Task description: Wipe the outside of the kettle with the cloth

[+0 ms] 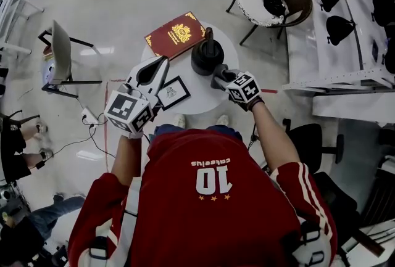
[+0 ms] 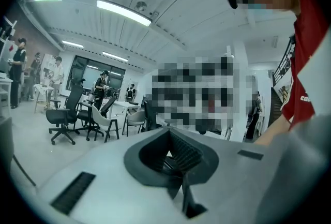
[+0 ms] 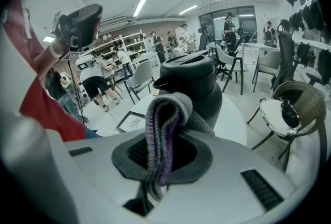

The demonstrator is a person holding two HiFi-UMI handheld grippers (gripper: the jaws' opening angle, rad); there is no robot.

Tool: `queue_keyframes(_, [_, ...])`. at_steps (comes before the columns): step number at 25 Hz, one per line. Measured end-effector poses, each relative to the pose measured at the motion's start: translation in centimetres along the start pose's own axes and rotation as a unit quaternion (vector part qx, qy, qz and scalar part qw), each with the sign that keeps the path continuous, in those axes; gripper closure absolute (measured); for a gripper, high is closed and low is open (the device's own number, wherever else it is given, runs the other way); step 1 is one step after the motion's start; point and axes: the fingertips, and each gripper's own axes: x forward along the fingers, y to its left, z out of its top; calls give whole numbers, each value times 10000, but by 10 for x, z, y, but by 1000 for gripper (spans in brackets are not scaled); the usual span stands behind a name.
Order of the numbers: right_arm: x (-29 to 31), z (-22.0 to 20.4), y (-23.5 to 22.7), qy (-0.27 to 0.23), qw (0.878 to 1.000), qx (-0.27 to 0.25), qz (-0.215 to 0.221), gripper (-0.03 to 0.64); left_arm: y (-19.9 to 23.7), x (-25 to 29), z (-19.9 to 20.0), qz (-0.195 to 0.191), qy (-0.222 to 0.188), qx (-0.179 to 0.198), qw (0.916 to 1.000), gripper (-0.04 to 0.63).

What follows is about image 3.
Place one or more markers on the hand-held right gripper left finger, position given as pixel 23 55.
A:
pixel 121 161

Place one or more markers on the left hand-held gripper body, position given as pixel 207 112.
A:
pixel 85 23

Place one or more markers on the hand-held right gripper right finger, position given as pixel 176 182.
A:
pixel 201 161

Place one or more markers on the grey fleece cloth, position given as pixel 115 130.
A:
pixel 165 114

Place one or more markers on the black kettle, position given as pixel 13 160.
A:
pixel 196 83

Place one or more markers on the person's left forearm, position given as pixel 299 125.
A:
pixel 45 62

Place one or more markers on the ceiling air conditioner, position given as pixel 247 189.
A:
pixel 112 23

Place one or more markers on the person's blue shorts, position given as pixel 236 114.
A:
pixel 93 134

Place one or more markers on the white wristband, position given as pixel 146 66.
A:
pixel 54 50

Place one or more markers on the white shelf with items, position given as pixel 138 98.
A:
pixel 134 44

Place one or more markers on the ceiling light bar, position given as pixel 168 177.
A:
pixel 188 9
pixel 139 7

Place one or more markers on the grey shell chair black legs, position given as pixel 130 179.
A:
pixel 227 57
pixel 269 60
pixel 141 73

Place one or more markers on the person's red jersey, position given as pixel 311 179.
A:
pixel 51 119

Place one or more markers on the white round seat cushion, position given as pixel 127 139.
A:
pixel 271 114

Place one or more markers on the black pouch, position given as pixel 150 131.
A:
pixel 289 114

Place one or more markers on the black office chair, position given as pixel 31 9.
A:
pixel 204 36
pixel 285 49

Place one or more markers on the brown wicker chair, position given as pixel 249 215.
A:
pixel 313 104

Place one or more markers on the white desk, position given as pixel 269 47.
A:
pixel 258 47

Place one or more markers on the dark glass window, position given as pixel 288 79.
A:
pixel 214 21

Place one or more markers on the white shelf rack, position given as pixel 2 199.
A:
pixel 315 45

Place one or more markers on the row of black bags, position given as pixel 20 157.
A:
pixel 314 16

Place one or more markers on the black picture frame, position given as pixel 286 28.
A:
pixel 132 123

